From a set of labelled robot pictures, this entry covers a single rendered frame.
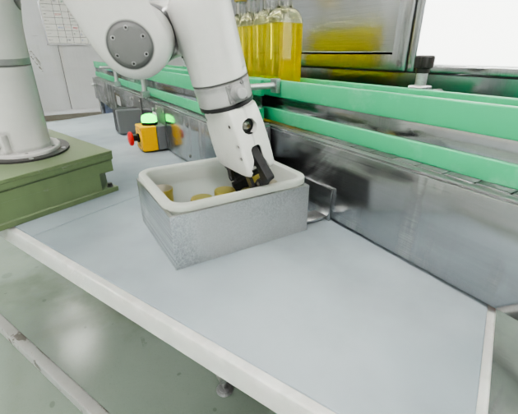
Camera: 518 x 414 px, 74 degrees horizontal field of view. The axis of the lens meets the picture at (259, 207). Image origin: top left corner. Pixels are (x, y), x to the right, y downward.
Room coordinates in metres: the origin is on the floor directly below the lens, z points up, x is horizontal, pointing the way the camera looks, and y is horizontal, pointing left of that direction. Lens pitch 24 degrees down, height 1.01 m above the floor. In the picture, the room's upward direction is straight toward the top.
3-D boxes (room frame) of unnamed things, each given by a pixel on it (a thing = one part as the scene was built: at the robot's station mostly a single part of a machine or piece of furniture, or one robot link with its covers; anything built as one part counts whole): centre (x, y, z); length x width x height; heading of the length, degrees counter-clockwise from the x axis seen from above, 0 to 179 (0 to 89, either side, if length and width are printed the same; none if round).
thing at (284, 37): (0.76, -0.05, 0.99); 0.06 x 0.06 x 0.21; 30
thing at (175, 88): (1.43, 0.51, 0.93); 1.75 x 0.01 x 0.08; 31
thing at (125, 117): (1.23, 0.46, 0.79); 0.08 x 0.08 x 0.08; 31
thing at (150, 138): (0.99, 0.32, 0.79); 0.07 x 0.07 x 0.07; 31
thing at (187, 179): (0.51, 0.06, 0.80); 0.22 x 0.17 x 0.09; 121
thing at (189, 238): (0.52, 0.04, 0.79); 0.27 x 0.17 x 0.08; 121
